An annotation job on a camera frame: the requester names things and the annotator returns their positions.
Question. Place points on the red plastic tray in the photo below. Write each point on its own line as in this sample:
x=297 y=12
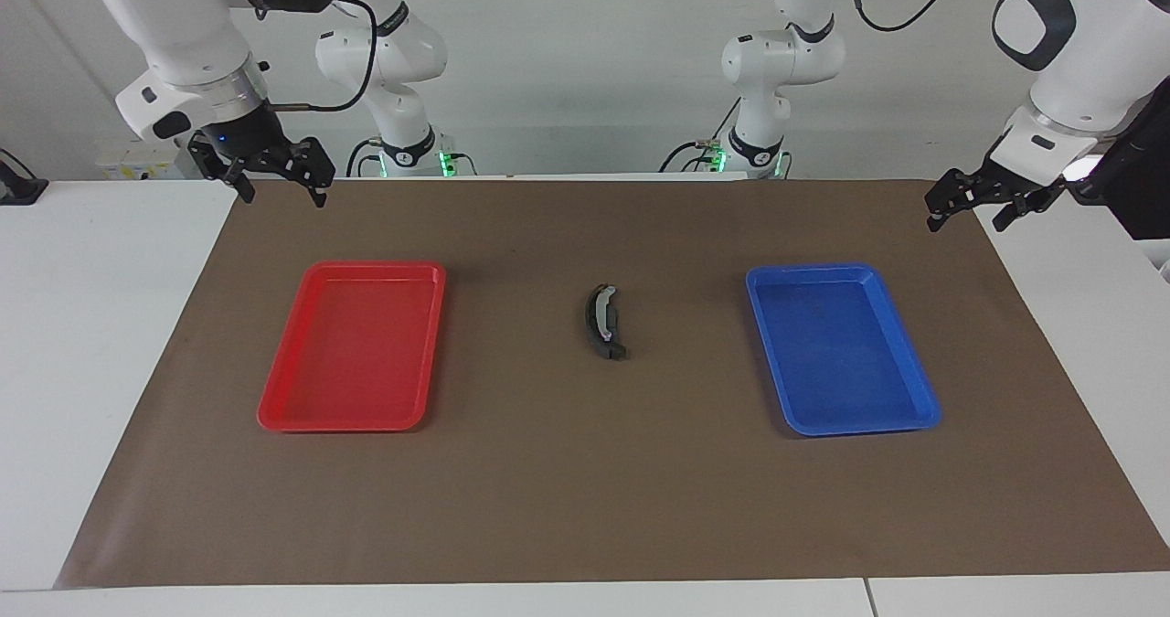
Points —
x=356 y=352

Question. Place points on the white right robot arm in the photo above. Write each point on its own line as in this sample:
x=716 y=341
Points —
x=192 y=32

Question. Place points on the brown table mat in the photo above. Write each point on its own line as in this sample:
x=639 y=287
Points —
x=594 y=489

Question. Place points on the white yellow-labelled box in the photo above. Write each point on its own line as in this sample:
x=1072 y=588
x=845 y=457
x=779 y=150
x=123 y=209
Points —
x=128 y=164

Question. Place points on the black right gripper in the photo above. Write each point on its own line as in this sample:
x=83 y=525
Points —
x=251 y=146

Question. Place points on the small black clamp device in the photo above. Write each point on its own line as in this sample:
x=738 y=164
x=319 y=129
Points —
x=18 y=187

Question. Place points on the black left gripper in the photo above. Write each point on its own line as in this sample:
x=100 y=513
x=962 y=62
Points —
x=996 y=186

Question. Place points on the large black equipment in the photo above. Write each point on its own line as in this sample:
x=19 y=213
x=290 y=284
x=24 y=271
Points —
x=1138 y=169

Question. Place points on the long curved brake pad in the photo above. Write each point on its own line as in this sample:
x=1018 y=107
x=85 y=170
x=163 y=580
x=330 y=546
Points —
x=591 y=315

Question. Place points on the blue plastic tray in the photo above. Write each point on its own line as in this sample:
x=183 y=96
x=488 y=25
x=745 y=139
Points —
x=841 y=352

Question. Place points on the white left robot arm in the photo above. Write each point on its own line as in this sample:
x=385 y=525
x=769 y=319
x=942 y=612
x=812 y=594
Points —
x=1088 y=50

